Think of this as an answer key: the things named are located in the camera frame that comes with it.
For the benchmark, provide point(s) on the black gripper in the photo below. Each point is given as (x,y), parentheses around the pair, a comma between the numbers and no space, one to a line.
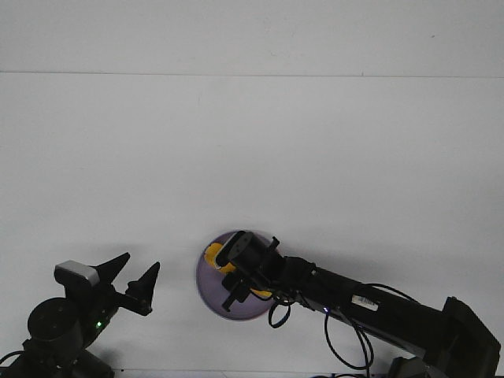
(258,265)
(97,305)

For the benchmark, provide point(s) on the purple round plate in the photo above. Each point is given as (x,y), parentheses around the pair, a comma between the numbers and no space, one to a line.
(213,294)

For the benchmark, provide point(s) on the yellow corn cob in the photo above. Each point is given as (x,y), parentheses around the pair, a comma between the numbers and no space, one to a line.
(210,255)

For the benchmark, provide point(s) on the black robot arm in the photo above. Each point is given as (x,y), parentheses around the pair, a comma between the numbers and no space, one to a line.
(447,342)
(62,328)

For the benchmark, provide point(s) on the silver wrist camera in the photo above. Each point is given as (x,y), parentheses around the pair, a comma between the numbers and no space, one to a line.
(72,273)

